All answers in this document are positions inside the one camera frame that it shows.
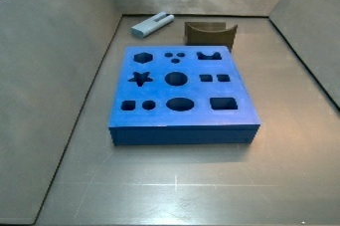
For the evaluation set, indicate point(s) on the light blue square-circle object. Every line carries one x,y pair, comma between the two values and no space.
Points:
149,26

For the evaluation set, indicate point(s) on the blue shape-sorter fixture block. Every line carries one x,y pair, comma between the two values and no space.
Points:
182,96

